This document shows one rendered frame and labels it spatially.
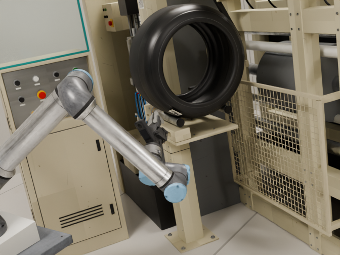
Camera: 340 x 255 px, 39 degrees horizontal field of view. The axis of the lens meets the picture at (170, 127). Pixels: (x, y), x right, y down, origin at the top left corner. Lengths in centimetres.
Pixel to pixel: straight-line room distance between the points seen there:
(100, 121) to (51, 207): 133
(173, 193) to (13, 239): 70
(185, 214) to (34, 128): 131
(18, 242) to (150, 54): 103
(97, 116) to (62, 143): 116
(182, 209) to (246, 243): 44
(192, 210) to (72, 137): 87
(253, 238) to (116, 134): 149
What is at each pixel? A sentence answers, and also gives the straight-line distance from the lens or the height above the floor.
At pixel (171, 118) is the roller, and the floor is 91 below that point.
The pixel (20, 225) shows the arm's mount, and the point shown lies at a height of 69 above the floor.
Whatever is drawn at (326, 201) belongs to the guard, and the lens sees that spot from 241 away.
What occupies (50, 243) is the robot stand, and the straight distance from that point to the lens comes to 219.
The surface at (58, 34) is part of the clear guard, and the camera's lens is 296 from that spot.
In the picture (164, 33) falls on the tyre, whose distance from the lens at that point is 233.
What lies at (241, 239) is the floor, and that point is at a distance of 312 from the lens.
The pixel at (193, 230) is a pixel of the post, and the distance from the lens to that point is 312.
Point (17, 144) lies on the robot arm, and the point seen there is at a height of 103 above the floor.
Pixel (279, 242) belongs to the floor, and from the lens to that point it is 306.
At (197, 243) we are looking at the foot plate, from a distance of 311.
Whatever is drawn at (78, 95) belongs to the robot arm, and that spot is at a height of 123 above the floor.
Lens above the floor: 156
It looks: 16 degrees down
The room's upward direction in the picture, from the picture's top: 10 degrees counter-clockwise
